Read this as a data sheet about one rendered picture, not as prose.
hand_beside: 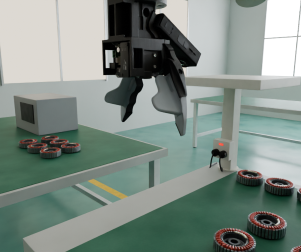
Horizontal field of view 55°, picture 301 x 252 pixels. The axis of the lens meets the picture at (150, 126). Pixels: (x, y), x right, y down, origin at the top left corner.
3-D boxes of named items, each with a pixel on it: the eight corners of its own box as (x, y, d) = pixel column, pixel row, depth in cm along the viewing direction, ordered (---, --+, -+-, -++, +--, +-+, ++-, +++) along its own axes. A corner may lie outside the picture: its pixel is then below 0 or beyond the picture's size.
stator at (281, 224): (243, 233, 89) (244, 222, 88) (251, 217, 98) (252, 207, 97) (283, 244, 83) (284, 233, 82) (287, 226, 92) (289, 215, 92)
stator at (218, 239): (238, 269, 73) (239, 256, 72) (204, 247, 82) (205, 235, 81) (263, 251, 80) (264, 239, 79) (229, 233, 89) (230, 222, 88)
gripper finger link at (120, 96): (93, 113, 51) (108, 70, 46) (120, 110, 55) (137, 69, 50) (101, 125, 50) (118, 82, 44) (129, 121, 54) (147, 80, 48)
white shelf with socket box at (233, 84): (251, 208, 105) (261, 79, 95) (174, 179, 131) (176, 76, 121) (290, 181, 128) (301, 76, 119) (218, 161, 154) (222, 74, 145)
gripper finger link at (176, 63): (165, 107, 44) (144, 59, 46) (173, 106, 45) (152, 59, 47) (185, 91, 40) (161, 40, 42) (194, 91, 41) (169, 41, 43)
